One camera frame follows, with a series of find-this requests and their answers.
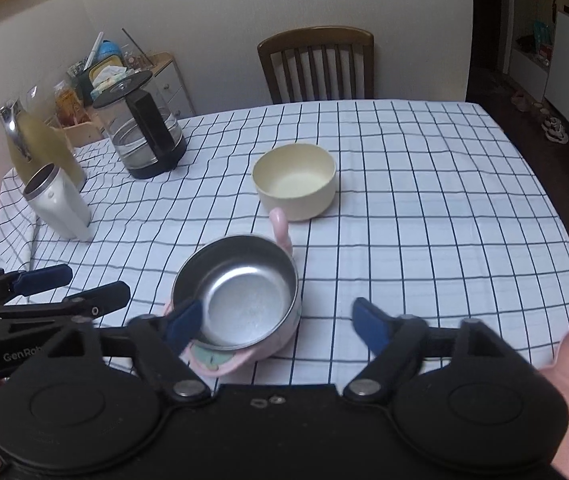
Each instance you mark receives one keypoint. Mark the black desk organizer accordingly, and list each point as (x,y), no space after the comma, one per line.
(82,81)

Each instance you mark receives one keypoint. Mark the yellow glass pitcher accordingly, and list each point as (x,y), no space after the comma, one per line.
(32,144)

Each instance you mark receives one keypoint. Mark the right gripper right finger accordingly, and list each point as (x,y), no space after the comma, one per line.
(399,345)

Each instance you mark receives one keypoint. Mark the pink steel-lined kids bowl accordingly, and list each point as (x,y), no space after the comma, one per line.
(248,290)

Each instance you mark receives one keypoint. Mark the white thermos mug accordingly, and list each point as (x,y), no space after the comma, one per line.
(56,200)

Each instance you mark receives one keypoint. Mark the tissue pack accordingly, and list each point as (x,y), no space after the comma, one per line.
(108,76)

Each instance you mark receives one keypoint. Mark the cream yellow bowl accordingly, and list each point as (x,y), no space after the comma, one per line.
(300,179)

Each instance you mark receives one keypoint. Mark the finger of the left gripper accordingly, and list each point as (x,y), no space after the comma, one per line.
(29,283)
(99,301)

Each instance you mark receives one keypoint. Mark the black glass electric kettle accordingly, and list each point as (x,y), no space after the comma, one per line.
(148,143)

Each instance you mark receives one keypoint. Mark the small wooden side cabinet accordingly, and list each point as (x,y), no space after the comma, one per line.
(165,87)

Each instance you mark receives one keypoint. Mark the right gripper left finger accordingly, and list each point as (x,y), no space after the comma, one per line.
(154,344)

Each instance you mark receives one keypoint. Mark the far wooden chair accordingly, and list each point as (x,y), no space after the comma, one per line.
(319,63)

